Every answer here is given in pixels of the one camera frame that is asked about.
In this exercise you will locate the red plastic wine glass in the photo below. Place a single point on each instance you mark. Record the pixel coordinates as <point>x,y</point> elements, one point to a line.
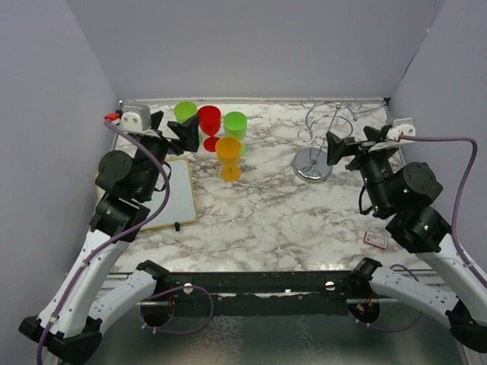
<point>210,124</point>

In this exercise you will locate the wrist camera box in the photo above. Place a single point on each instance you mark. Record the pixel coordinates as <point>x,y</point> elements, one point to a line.
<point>399,129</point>
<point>134,118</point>

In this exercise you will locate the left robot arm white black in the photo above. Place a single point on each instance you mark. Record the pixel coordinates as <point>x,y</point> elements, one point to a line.
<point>136,190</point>

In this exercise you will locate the green wine glass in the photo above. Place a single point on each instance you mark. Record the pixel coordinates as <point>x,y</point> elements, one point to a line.
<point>235,125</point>
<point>184,110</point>

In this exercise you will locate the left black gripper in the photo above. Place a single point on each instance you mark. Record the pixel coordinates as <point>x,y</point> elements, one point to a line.
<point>188,132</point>

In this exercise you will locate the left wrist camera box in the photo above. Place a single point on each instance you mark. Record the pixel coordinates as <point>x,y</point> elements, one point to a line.
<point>134,118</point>

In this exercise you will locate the small framed whiteboard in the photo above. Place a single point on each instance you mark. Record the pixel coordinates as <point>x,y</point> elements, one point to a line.
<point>181,206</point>

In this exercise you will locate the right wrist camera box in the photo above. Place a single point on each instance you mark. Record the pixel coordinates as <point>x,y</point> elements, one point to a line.
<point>399,129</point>

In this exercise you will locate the black front mounting rail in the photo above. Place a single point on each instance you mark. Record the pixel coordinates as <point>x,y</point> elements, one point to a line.
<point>265,293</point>

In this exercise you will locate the orange plastic wine glass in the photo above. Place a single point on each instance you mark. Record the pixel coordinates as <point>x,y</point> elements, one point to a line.
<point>228,154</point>

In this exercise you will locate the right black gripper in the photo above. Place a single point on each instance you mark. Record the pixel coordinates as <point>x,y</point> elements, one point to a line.
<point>337,148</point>

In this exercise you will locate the small red white card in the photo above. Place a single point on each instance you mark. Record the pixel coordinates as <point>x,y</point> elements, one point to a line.
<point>376,240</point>

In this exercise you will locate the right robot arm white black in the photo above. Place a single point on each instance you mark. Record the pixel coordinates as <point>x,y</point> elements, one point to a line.
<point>404,198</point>

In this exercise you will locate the chrome wire glass rack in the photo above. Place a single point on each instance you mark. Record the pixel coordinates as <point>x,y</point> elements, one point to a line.
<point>310,164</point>

